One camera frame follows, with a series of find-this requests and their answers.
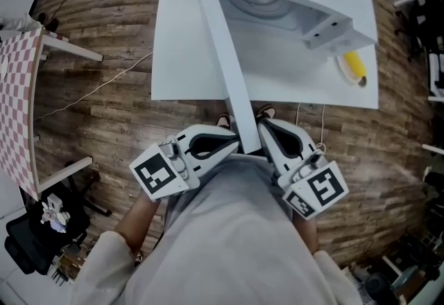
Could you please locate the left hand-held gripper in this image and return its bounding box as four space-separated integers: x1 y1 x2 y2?
128 124 241 202

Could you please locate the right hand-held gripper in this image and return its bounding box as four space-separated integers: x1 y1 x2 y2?
257 118 350 222

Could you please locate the white microwave door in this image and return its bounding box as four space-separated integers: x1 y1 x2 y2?
196 0 266 155

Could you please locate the person's right forearm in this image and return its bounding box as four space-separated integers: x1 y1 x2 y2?
291 211 321 256

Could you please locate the person's left forearm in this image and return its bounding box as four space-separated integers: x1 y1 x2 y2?
114 192 162 260

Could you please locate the glass microwave turntable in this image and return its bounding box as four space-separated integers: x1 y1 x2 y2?
232 0 296 21

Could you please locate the person's right shoe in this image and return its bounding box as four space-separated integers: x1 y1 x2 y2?
255 105 278 122

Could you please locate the person's white shirt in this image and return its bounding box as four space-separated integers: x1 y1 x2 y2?
71 152 364 305

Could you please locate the yellow corn cob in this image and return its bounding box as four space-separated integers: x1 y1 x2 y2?
342 50 368 81

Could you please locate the black round object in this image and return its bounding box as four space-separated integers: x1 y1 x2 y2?
366 272 393 302

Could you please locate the white gripper device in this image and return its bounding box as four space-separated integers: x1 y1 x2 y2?
41 193 71 234

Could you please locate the black office chair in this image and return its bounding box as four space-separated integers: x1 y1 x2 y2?
393 0 444 62
5 161 112 277

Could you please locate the pink checkered table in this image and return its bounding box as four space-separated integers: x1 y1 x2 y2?
0 26 105 202

